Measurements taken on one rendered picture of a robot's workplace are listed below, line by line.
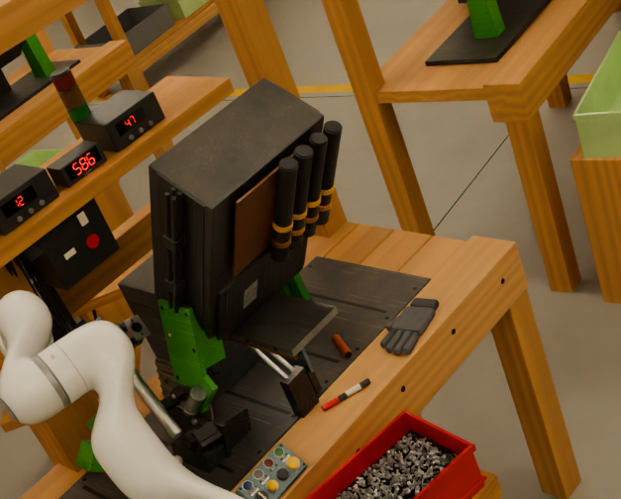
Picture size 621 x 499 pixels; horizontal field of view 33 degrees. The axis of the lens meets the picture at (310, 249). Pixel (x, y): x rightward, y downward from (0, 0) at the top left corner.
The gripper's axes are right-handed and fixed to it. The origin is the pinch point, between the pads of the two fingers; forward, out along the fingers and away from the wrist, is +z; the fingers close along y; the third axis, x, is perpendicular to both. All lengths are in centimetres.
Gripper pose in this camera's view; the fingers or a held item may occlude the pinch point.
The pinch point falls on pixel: (131, 334)
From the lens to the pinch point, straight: 238.8
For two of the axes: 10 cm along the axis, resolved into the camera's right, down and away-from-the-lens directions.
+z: 6.7, -2.9, 6.9
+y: -5.9, -7.7, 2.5
